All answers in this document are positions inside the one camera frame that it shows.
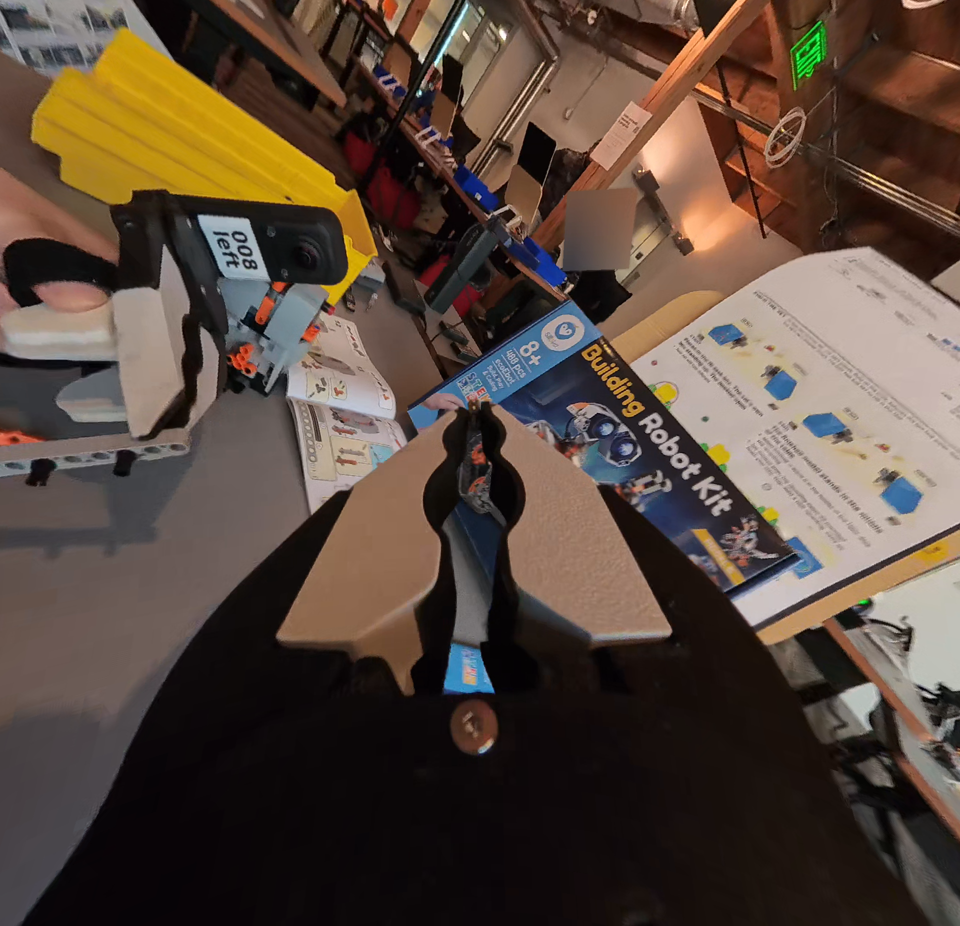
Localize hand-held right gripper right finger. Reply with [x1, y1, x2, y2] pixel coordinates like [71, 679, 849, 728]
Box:
[482, 403, 674, 692]

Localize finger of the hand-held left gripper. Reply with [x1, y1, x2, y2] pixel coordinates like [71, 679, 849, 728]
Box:
[117, 251, 226, 440]

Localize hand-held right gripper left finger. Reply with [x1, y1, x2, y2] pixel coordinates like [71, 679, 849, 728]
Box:
[276, 407, 474, 696]

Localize perforated building beam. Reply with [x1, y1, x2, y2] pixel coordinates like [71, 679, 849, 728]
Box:
[0, 427, 195, 488]

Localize small plastic parts bag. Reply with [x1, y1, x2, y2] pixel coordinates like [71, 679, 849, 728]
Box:
[457, 399, 498, 518]

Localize person's left hand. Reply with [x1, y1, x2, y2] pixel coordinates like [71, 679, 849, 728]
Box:
[0, 168, 121, 321]

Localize grey orange toy robot assembly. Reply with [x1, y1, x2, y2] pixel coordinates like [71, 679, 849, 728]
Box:
[219, 279, 335, 398]

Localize red bag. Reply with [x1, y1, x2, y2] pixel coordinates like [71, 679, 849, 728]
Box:
[343, 129, 423, 231]

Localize toy instruction booklet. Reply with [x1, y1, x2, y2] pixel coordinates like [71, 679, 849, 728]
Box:
[286, 312, 410, 516]

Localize blue robot kit box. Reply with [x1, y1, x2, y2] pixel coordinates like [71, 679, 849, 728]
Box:
[407, 299, 802, 596]

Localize stack of yellow plastic bins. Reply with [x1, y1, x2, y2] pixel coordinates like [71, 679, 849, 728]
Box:
[30, 28, 378, 306]

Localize dark grey device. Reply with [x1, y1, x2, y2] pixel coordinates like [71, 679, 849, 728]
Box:
[422, 215, 513, 314]

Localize row of blue storage bins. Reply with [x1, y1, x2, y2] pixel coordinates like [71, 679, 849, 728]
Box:
[371, 63, 571, 286]

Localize large open printed manual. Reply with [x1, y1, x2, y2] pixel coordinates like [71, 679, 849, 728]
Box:
[628, 245, 960, 631]

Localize white paper notice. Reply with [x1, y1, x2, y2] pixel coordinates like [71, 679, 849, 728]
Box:
[591, 101, 652, 171]

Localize green exit sign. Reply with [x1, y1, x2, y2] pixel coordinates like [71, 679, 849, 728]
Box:
[787, 20, 832, 93]

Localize wall posters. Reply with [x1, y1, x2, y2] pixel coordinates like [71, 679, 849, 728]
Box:
[0, 0, 130, 72]

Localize slanted wooden post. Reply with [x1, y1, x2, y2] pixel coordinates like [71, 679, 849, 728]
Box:
[528, 0, 781, 252]

